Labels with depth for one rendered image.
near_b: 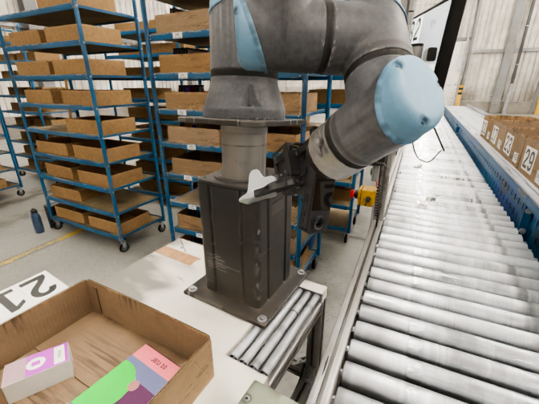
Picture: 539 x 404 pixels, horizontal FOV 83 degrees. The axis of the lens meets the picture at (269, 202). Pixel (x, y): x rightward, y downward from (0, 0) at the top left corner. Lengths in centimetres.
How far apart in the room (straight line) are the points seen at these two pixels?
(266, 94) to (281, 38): 26
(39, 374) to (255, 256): 45
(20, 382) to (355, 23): 78
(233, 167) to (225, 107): 14
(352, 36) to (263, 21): 11
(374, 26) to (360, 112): 11
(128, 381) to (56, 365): 14
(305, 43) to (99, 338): 72
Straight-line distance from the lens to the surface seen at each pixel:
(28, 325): 85
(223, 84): 68
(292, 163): 53
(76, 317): 90
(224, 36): 69
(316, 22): 43
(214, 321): 80
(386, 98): 37
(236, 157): 70
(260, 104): 66
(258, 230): 69
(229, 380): 69
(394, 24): 46
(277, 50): 43
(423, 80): 41
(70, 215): 325
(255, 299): 80
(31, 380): 76
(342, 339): 78
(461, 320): 93
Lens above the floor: 129
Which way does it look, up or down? 21 degrees down
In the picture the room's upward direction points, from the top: straight up
